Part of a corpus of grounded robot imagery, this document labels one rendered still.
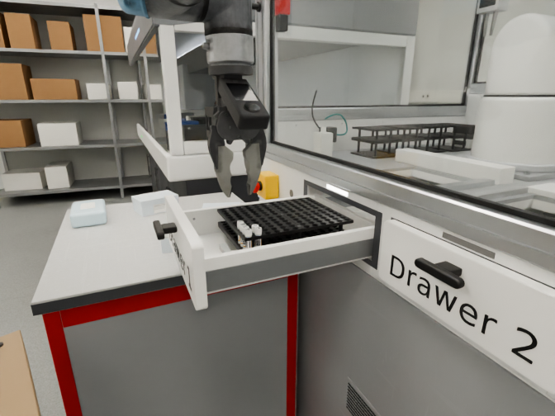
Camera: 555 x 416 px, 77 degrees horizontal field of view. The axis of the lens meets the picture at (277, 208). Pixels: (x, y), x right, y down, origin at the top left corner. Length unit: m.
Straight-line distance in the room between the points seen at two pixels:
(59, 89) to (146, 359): 3.79
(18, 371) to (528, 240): 0.62
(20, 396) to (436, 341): 0.56
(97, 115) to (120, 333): 4.10
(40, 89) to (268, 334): 3.90
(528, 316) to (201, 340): 0.68
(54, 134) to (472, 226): 4.21
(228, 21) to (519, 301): 0.53
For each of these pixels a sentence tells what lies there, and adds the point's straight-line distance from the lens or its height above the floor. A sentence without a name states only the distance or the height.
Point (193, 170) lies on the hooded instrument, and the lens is 1.46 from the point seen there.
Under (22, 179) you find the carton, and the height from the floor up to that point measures 0.27.
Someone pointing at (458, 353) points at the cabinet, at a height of 0.77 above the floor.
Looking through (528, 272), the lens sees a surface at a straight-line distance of 0.50.
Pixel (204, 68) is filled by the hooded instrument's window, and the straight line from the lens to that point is 1.47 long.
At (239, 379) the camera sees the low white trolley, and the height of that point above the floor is 0.41.
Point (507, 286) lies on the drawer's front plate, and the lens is 0.50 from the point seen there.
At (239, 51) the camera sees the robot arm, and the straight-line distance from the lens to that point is 0.58.
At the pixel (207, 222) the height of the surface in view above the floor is 0.86.
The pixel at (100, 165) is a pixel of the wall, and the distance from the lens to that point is 4.89.
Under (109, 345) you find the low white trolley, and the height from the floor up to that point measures 0.62.
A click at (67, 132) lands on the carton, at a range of 4.40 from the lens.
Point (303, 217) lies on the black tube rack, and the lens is 0.69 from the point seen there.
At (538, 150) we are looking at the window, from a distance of 0.49.
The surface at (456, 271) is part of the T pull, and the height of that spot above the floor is 0.91.
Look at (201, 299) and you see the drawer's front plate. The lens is 0.55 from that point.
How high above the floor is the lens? 1.13
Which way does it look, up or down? 18 degrees down
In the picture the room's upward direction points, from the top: straight up
